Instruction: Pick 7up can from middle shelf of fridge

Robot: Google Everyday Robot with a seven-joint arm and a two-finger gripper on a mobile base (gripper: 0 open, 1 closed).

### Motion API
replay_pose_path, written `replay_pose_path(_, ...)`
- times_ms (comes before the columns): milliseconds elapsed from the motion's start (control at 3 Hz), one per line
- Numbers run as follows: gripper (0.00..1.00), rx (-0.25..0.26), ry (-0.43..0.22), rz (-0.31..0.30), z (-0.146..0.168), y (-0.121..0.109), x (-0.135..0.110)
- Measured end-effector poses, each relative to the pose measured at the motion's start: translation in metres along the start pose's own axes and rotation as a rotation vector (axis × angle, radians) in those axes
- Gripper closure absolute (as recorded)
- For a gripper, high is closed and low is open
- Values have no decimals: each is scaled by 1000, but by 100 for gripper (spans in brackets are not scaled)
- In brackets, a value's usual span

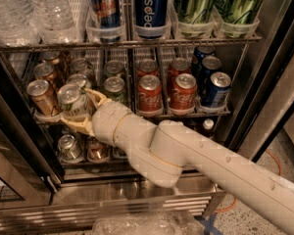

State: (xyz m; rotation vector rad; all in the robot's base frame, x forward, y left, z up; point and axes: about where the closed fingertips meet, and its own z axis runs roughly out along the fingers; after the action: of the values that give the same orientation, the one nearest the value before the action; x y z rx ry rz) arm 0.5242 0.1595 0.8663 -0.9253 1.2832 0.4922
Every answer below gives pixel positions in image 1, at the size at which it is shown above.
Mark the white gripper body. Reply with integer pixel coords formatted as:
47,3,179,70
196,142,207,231
91,101,132,147

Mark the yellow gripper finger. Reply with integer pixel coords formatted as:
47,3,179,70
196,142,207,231
61,117,94,136
85,88,108,108

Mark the white green 7up can front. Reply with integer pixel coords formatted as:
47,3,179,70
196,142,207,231
57,83,93,120

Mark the white green 7up can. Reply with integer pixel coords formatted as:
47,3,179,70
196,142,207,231
67,73,91,88
71,58,92,77
57,83,93,120

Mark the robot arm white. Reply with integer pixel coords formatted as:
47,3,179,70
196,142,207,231
61,89,294,235

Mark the bottom shelf white can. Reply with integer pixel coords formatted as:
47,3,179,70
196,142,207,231
58,134,81,161

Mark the bottom shelf gold can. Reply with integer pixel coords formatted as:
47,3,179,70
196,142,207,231
86,137,110,163

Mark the white green 7up can middle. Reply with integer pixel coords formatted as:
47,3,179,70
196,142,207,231
67,73,91,88

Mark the white green 7up can back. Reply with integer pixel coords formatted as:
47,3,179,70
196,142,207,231
71,58,92,77

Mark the red coca-cola can front left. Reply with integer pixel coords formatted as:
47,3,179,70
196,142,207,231
138,75,162,112

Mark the red coca-cola can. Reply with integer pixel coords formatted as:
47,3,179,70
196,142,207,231
168,58,190,84
138,75,162,112
170,73,197,110
136,59,159,78

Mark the red coca-cola can back left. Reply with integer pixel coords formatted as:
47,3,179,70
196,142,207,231
136,59,159,78

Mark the gold can front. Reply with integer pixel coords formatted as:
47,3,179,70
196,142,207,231
26,79,60,117

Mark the gold can middle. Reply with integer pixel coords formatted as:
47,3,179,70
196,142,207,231
33,63,62,90

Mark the stainless fridge cabinet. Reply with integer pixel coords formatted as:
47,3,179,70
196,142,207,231
0,0,294,235

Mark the gold can back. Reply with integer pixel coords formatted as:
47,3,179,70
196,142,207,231
41,51,66,70

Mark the red coca-cola can front right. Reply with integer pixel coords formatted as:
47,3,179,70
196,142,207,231
170,73,197,110

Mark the red coca-cola can back right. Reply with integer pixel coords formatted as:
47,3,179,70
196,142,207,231
168,58,190,84

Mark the red bull can top shelf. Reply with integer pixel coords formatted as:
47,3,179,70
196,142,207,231
88,0,121,43

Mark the tall pepsi can top shelf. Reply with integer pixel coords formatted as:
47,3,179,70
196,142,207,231
133,0,168,39

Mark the blue pepsi can back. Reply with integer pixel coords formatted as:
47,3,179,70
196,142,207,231
191,46,216,74

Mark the blue pepsi can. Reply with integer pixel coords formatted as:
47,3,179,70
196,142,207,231
191,46,216,74
197,56,221,95
201,71,231,108

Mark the blue pepsi can middle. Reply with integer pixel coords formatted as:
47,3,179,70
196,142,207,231
197,56,221,95

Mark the blue pepsi can front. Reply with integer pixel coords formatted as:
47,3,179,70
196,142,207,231
201,71,231,108

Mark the green tall can left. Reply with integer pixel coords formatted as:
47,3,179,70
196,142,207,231
174,0,214,38

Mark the green tall can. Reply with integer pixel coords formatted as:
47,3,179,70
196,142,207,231
174,0,214,38
215,0,264,38

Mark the green tall can right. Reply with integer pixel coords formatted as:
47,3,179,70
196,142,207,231
215,0,264,38

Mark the fridge door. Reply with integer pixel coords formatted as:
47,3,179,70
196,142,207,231
219,0,294,162

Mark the water bottle right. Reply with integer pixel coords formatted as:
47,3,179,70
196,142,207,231
31,0,77,44

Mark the water bottle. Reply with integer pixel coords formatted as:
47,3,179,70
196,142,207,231
31,0,77,44
0,0,39,47

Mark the brown bottle right white cap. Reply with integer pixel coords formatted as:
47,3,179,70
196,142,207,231
200,118,215,138

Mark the water bottle left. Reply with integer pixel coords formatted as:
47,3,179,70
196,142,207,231
0,0,39,47

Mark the clear plastic container bottom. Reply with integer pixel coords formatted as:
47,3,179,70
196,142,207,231
92,211,205,235

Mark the orange cable on floor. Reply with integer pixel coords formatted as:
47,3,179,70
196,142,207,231
214,149,282,214

